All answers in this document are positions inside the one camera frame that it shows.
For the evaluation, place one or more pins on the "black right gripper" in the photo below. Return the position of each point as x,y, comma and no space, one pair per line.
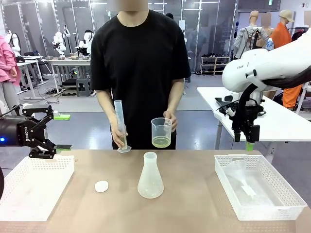
245,116

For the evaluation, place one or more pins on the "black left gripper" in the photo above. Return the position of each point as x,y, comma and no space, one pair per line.
17,132

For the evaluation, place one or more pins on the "clear plastic funnel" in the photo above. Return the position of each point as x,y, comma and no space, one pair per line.
239,170

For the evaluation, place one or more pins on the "clear plastic graduated cylinder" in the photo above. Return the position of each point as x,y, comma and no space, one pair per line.
120,114

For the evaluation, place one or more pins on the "white round flask stopper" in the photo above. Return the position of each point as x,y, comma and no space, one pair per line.
101,186

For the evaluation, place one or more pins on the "clear plastic beaker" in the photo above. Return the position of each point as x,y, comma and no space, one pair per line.
161,143

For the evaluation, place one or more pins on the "translucent plastic conical flask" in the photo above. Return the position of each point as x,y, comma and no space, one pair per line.
150,184

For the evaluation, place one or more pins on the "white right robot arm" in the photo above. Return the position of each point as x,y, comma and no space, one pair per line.
243,72

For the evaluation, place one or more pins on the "person's left forearm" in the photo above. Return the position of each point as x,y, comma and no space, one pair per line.
173,102

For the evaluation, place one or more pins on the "person's right forearm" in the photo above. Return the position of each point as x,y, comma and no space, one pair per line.
109,114

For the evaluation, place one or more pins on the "person's left hand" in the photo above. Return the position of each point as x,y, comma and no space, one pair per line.
175,121

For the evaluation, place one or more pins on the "person's right hand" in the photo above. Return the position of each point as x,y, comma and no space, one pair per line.
117,136

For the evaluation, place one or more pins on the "black flat device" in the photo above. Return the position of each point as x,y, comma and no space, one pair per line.
221,102

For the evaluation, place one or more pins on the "grey plastic step stool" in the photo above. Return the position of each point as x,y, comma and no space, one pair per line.
83,87

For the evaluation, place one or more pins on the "white perforated plastic basket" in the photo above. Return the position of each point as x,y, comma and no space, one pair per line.
36,189
286,194

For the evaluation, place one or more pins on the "white background desk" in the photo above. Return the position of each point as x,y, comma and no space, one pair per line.
26,63

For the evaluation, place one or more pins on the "white desk with trays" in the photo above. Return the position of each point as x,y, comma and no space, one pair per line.
70,61

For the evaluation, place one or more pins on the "shoe rack with shoes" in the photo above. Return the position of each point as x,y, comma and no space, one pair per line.
215,63

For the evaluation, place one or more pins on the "person in pink jacket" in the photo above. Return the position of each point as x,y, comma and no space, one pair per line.
6,63

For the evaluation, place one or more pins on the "white humanoid robot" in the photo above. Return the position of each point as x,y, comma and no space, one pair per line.
59,41
13,43
86,43

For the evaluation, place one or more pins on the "mannequin in grey hoodie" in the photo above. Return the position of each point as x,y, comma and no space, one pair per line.
243,41

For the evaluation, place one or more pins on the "black tripod pole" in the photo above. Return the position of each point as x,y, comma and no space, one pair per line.
254,41

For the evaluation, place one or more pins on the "blue patterned garment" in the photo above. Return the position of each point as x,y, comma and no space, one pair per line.
270,43

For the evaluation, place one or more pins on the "mannequin in black dress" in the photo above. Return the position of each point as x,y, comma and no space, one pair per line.
265,32

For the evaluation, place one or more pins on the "mannequin in orange clothes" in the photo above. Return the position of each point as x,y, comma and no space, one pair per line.
281,36

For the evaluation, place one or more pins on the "person in black t-shirt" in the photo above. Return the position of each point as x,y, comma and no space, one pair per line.
138,60

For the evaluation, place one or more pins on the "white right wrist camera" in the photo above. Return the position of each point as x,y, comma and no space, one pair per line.
229,112

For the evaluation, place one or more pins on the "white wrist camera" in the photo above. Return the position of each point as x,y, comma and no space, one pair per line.
26,105
229,112

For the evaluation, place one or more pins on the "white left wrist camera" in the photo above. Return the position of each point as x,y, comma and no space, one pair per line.
26,105

